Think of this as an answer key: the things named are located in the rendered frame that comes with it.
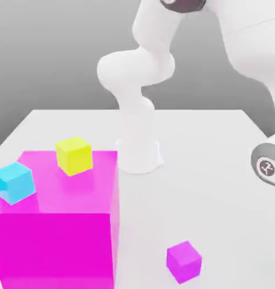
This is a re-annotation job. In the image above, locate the small yellow cube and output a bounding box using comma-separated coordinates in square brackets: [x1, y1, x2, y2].
[55, 135, 94, 177]

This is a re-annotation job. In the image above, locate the small light blue cube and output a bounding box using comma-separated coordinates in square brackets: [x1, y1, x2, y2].
[0, 161, 37, 206]

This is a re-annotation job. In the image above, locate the large magenta box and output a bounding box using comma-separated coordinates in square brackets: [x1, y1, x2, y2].
[0, 150, 120, 289]

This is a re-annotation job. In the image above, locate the small purple cube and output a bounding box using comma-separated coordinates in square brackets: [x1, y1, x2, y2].
[166, 240, 203, 285]

